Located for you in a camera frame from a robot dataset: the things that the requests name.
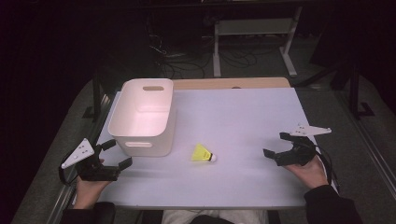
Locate tangle of floor cables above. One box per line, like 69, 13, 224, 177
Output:
145, 13, 260, 79

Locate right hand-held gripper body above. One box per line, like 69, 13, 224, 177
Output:
276, 123, 332, 167

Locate black metal stand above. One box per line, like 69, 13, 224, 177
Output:
81, 70, 108, 120
329, 54, 376, 121

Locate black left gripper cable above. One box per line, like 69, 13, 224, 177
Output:
58, 165, 78, 188

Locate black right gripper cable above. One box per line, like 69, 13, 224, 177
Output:
314, 145, 341, 191

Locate white plastic storage bin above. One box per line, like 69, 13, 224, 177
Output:
107, 77, 176, 158

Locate yellow shuttlecock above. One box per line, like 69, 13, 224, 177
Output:
191, 143, 218, 163

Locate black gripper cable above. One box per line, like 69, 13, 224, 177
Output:
58, 165, 78, 188
314, 145, 341, 191

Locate white metal stand frame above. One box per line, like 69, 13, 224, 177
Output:
212, 6, 304, 78

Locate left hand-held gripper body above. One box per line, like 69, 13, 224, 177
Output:
61, 138, 121, 182

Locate person's right hand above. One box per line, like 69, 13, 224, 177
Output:
284, 156, 330, 190

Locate person's left hand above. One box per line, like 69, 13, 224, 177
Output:
73, 176, 112, 210

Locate person's legs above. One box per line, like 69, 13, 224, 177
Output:
162, 208, 269, 224

